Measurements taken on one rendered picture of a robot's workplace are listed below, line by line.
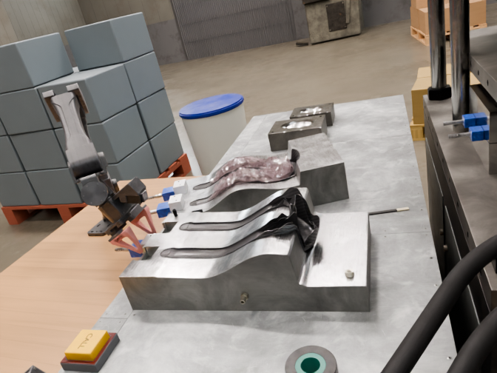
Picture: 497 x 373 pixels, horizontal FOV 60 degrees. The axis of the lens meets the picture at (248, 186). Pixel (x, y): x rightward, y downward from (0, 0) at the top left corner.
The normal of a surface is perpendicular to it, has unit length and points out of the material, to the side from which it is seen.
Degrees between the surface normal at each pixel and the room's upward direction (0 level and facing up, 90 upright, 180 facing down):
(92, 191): 72
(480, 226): 0
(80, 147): 40
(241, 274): 90
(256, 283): 90
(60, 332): 0
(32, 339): 0
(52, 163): 90
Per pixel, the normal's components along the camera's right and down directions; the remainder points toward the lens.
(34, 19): 0.92, -0.04
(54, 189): -0.32, 0.46
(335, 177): 0.04, 0.41
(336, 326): -0.22, -0.89
